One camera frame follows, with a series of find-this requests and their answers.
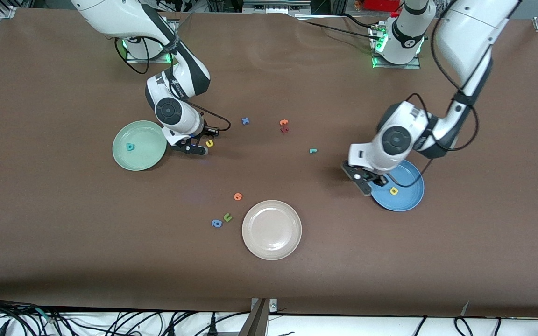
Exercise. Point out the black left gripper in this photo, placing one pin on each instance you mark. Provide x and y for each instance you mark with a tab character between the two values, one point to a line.
380	179

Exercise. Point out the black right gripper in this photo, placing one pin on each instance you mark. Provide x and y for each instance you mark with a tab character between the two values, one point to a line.
200	136

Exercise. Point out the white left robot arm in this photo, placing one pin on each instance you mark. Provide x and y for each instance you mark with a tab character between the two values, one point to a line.
465	37

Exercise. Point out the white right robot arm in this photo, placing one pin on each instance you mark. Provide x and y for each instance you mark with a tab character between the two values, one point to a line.
175	116

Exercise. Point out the blue plate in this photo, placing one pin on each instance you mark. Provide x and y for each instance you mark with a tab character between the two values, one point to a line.
404	200

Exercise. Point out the green plate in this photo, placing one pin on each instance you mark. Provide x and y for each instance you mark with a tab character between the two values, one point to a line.
143	158

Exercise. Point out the blue letter a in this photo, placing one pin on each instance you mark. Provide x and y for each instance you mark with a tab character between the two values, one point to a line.
213	224

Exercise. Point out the beige plate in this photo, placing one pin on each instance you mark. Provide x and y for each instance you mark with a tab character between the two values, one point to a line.
272	229

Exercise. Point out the red box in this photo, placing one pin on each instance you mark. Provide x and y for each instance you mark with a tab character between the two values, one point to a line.
381	3

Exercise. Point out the brown table cover sheet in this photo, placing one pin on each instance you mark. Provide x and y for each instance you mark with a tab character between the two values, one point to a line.
63	242

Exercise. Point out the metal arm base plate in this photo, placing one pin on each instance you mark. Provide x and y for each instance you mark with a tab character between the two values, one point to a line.
399	66
157	59

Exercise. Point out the aluminium frame bar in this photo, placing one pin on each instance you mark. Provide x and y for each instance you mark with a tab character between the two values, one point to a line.
273	5

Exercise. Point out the metal table clamp bracket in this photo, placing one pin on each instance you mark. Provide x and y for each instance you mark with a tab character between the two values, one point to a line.
257	322

